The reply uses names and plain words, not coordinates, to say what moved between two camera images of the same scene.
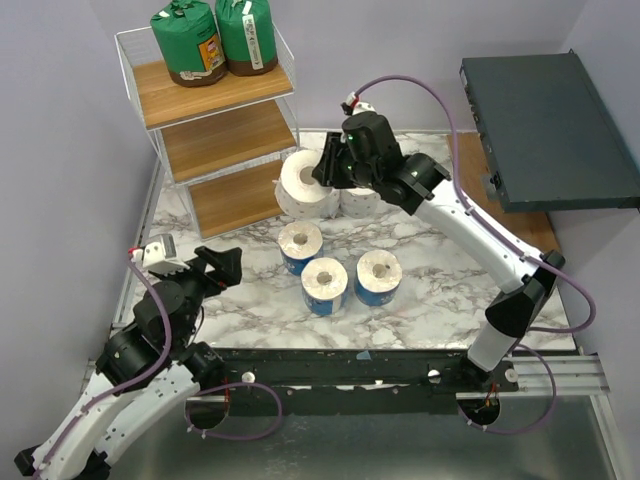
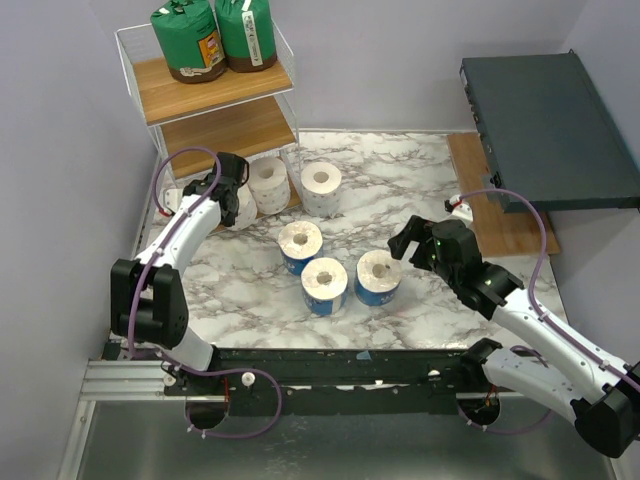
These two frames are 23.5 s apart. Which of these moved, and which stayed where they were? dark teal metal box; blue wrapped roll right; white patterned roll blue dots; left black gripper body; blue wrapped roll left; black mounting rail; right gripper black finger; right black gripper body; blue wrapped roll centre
Moved: right black gripper body; white patterned roll blue dots; left black gripper body; right gripper black finger
Stayed: blue wrapped roll right; black mounting rail; blue wrapped roll centre; blue wrapped roll left; dark teal metal box
